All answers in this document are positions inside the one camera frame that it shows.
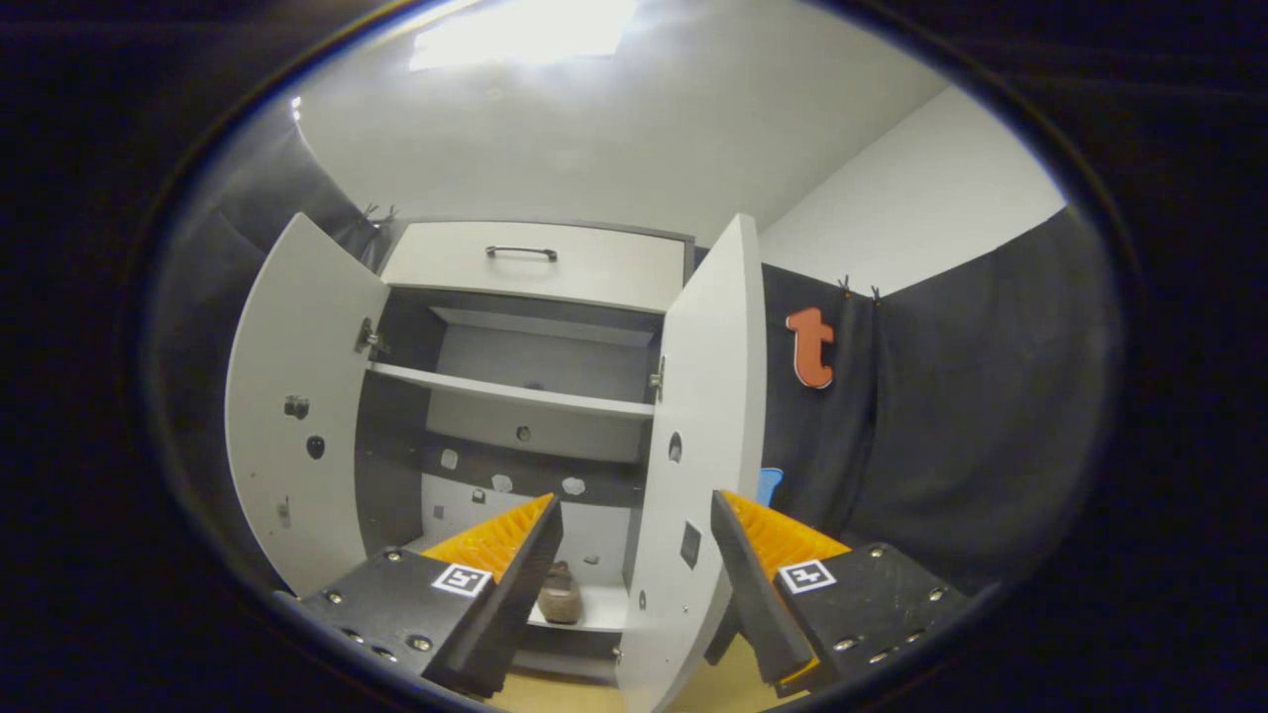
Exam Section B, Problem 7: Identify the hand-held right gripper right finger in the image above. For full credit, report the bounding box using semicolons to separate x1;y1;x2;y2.
709;489;972;699

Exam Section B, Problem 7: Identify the white cabinet door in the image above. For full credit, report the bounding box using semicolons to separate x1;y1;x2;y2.
226;213;392;597
616;213;769;713

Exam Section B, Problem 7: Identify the brown shoe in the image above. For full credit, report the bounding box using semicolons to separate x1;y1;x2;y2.
538;560;583;625

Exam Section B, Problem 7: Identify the white cabinet shelf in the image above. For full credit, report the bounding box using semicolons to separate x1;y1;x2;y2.
369;361;657;421

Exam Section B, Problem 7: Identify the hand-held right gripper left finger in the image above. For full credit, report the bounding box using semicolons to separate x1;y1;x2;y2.
297;492;565;699

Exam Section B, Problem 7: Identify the white shoe cabinet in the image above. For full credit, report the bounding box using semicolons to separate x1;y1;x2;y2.
352;218;699;684

